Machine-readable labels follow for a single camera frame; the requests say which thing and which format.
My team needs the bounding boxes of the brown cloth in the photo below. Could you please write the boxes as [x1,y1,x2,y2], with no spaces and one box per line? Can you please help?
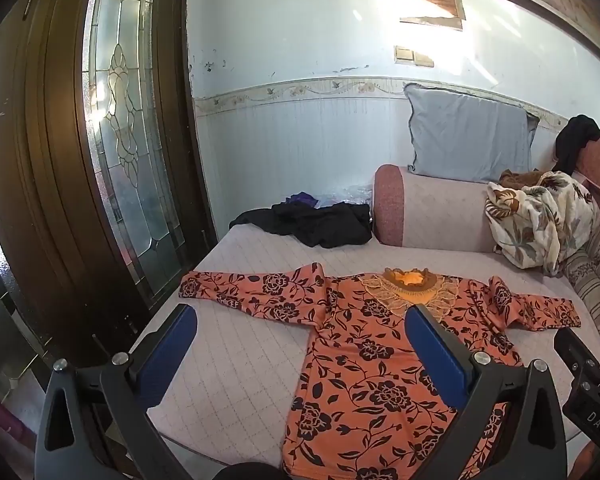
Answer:
[499,169,543,188]

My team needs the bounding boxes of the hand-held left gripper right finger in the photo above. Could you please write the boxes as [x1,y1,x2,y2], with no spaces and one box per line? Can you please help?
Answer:
[404,304,568,480]

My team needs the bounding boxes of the black cloth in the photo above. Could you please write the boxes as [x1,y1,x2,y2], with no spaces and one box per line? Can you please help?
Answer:
[229,201,372,249]

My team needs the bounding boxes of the cream floral blanket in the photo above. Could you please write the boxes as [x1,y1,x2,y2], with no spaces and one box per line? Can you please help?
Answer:
[484,170,600,277]

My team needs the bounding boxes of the orange black floral shirt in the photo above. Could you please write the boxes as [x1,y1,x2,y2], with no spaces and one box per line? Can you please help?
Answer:
[179,261,582,480]

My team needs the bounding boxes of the black garment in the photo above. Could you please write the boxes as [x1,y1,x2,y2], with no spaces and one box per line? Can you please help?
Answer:
[551,115,600,175]

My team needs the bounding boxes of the pink bolster pillow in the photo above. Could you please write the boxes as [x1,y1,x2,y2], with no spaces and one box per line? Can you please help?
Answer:
[371,164,511,256]

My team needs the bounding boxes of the blue-grey pillow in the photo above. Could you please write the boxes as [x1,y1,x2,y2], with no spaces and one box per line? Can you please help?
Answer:
[404,82,541,184]

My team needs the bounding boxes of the striped cushion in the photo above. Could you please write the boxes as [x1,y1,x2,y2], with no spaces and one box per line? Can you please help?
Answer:
[562,222,600,331]

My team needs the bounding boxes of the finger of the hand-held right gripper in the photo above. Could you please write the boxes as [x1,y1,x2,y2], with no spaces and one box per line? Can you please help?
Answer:
[554,327,600,380]

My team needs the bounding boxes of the wooden door with stained glass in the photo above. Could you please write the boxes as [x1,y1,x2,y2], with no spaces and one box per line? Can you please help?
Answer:
[0,0,218,376]

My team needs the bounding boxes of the purple cloth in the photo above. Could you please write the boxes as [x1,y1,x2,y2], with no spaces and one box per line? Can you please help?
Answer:
[286,191,321,208]

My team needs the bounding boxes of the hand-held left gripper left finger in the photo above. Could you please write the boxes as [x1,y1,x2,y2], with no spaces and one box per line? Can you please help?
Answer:
[34,304,231,480]

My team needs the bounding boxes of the clear plastic bag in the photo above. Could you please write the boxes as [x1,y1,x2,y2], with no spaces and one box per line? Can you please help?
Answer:
[317,185,376,208]

